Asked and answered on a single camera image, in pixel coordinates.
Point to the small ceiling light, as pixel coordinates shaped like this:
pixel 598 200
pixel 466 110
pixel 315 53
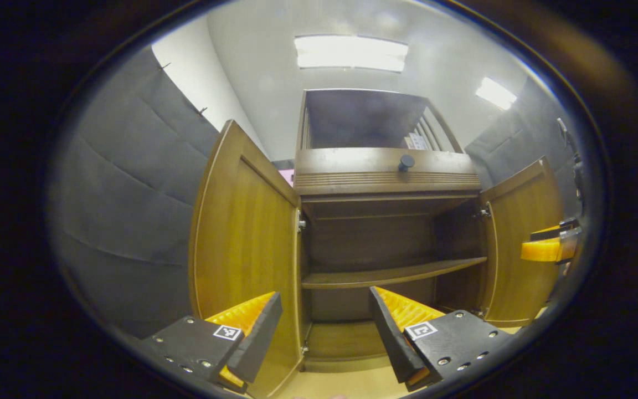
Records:
pixel 495 93

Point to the large rectangular ceiling light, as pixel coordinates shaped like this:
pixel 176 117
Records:
pixel 351 54

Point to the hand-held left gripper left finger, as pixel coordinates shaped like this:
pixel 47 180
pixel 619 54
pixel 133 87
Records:
pixel 258 338

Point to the wooden shoe cabinet door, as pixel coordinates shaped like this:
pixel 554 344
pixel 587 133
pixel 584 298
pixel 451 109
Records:
pixel 513 205
pixel 241 238

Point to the wooden inner shelf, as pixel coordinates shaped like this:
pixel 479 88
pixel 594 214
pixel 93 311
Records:
pixel 385 275

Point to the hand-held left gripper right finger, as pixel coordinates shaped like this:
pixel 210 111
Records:
pixel 394 338

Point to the wooden double-door shoe cabinet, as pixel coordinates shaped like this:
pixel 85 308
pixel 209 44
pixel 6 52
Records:
pixel 352 166

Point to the round black knob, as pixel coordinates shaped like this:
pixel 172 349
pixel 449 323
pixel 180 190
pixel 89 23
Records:
pixel 406 162

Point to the white printed packet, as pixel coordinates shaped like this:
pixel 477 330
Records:
pixel 417 141

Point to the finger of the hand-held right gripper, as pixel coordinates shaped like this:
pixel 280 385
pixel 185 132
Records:
pixel 546 233
pixel 568 244

